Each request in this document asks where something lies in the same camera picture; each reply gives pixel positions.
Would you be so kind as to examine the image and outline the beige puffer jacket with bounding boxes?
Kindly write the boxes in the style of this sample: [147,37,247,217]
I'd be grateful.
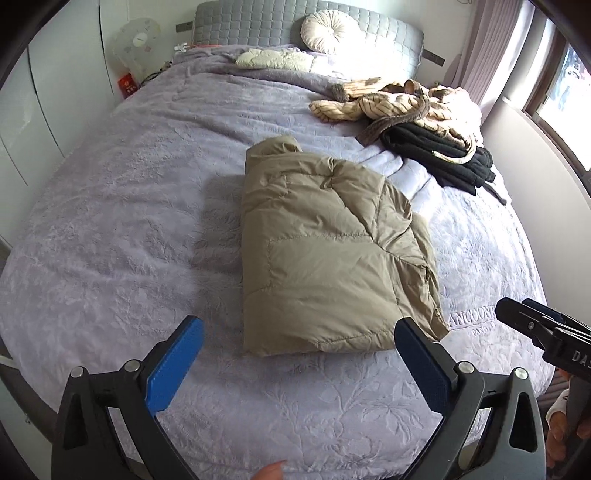
[242,136,449,356]

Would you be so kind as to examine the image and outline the white sleeved right forearm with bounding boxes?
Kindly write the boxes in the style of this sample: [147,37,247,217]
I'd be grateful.
[545,388,570,425]

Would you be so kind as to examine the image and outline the right hand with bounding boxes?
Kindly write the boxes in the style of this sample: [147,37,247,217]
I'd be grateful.
[546,411,568,468]

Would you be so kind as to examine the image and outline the left hand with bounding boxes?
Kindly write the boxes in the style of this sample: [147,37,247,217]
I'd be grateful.
[252,460,287,480]

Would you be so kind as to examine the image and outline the black fleece garment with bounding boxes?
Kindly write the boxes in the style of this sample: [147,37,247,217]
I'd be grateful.
[380,123,507,205]

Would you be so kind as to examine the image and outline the cream striped fuzzy garment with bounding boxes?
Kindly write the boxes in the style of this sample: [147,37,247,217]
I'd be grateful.
[308,77,484,153]

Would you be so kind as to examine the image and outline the pale curtain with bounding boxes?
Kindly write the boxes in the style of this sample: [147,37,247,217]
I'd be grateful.
[443,1,535,118]

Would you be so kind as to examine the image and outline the grey quilted headboard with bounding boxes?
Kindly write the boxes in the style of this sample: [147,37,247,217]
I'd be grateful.
[192,1,424,78]

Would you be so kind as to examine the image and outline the white glossy wardrobe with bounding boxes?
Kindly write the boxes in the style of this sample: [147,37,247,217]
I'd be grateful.
[1,1,128,247]

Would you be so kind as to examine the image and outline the small red box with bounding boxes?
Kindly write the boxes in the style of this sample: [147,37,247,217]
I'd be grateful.
[117,73,139,99]

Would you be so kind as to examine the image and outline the round cream pleated cushion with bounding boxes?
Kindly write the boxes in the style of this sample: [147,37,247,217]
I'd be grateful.
[300,9,363,55]

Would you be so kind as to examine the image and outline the white patterned pillow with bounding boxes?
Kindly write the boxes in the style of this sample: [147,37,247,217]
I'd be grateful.
[235,48,315,72]

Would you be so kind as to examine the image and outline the white standing fan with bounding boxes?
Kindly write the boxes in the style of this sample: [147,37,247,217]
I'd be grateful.
[111,18,167,82]

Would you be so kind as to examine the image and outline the window with dark frame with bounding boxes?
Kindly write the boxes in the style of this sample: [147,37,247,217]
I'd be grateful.
[524,31,590,182]

